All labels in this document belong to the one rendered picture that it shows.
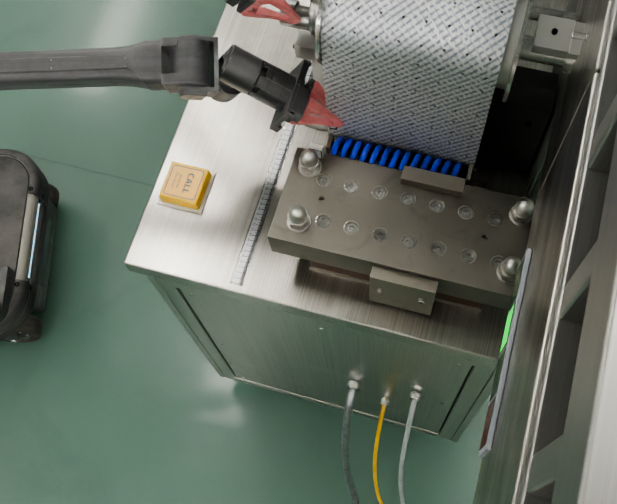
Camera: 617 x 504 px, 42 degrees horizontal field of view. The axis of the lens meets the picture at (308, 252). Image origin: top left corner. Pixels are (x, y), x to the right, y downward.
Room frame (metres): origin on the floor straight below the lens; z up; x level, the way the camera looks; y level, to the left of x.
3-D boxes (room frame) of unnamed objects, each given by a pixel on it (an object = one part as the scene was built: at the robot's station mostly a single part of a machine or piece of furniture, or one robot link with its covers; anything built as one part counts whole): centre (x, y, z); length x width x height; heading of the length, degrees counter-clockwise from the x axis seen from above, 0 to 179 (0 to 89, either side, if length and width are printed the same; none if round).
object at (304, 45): (0.76, -0.07, 1.05); 0.06 x 0.05 x 0.31; 64
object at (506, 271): (0.37, -0.28, 1.05); 0.04 x 0.04 x 0.04
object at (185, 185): (0.67, 0.19, 0.91); 0.07 x 0.07 x 0.02; 64
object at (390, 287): (0.39, -0.13, 0.96); 0.10 x 0.03 x 0.11; 64
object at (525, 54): (0.58, -0.35, 1.25); 0.07 x 0.04 x 0.04; 64
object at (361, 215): (0.48, -0.16, 1.00); 0.40 x 0.16 x 0.06; 64
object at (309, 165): (0.60, -0.03, 1.05); 0.04 x 0.04 x 0.04
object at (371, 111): (0.60, -0.17, 1.10); 0.23 x 0.01 x 0.18; 64
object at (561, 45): (0.58, -0.36, 1.28); 0.06 x 0.05 x 0.02; 64
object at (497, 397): (0.22, -0.21, 1.18); 0.25 x 0.01 x 0.07; 154
